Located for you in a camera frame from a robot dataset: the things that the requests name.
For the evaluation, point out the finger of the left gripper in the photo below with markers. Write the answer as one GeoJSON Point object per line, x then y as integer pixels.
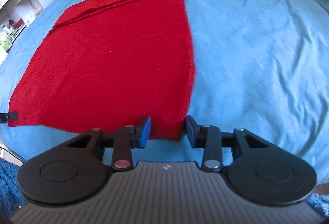
{"type": "Point", "coordinates": [7, 117]}

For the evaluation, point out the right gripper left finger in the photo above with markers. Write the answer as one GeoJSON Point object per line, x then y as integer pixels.
{"type": "Point", "coordinates": [79, 168]}

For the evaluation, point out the red knit sweater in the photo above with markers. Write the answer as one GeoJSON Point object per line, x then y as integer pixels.
{"type": "Point", "coordinates": [106, 64]}

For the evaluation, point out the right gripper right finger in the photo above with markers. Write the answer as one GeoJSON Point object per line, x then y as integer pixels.
{"type": "Point", "coordinates": [254, 168]}

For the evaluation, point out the white shelf desk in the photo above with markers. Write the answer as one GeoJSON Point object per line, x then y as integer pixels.
{"type": "Point", "coordinates": [22, 12]}

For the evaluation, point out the blue fluffy rug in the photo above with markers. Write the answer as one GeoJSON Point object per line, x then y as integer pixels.
{"type": "Point", "coordinates": [11, 196]}

